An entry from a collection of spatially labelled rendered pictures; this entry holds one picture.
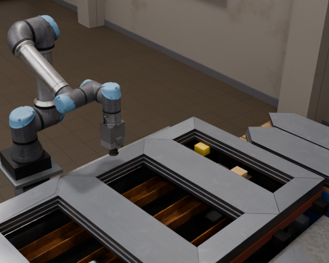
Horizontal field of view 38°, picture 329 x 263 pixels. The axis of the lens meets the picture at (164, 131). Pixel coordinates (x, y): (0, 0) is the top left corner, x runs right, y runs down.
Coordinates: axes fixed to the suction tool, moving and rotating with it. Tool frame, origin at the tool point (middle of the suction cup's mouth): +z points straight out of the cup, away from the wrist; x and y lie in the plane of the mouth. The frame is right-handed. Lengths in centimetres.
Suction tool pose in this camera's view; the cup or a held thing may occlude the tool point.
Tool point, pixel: (113, 153)
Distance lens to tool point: 207.5
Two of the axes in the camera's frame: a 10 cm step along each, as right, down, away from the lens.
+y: 6.6, -3.6, 6.6
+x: -7.5, -3.4, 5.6
